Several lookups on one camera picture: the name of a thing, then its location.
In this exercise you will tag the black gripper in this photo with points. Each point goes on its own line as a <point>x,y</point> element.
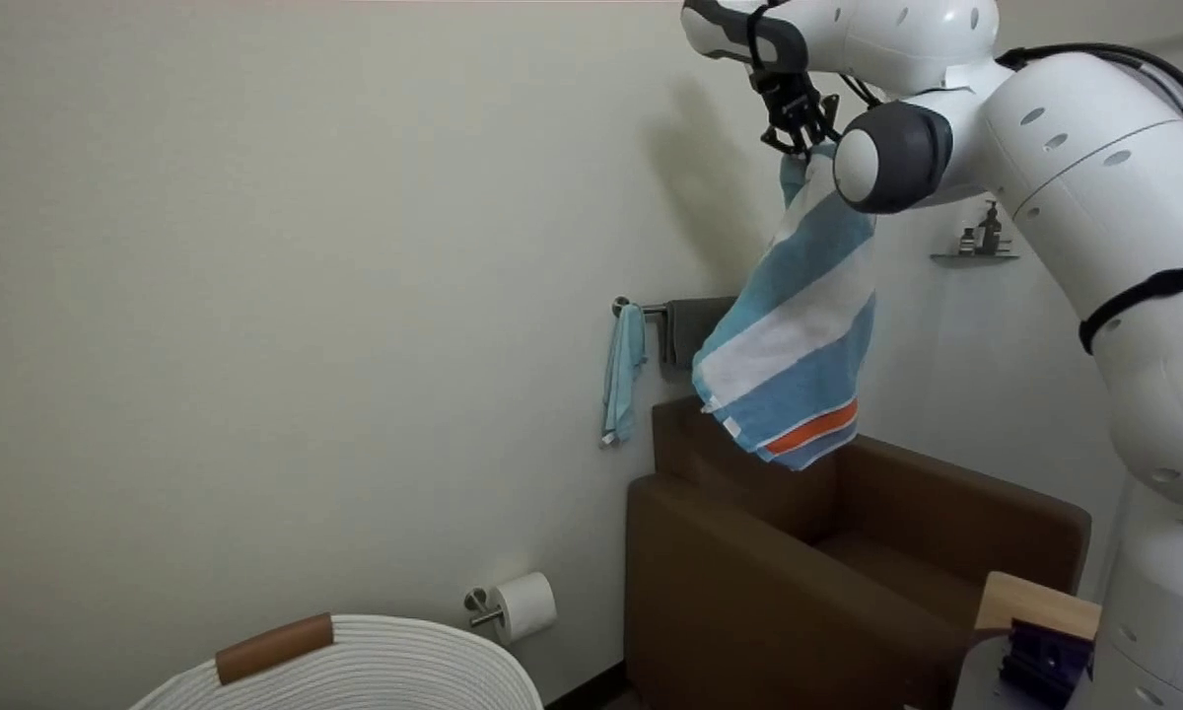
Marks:
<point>779,52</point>

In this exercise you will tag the blue white striped towel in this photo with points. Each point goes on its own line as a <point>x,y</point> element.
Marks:
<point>791,340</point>

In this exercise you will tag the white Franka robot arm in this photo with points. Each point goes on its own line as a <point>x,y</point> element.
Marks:
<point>1090,171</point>

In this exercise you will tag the brown armchair sofa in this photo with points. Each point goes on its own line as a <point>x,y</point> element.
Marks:
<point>749,592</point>

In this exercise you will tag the shower shelf with bottles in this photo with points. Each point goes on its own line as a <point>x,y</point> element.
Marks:
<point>978,242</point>

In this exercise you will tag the light blue hanging cloth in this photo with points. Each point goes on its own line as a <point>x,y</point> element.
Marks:
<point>619,376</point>

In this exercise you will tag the light wooden block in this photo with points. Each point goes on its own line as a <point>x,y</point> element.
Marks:
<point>1038,607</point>

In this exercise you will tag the white toilet paper roll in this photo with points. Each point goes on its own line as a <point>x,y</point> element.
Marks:
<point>530,607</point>

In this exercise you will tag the chrome toilet paper holder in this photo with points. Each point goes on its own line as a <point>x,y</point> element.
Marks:
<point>482,613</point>

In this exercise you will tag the dark purple object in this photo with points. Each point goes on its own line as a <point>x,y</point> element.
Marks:
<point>1046,663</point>

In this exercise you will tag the chrome towel rail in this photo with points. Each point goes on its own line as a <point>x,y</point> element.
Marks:
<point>651,304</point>

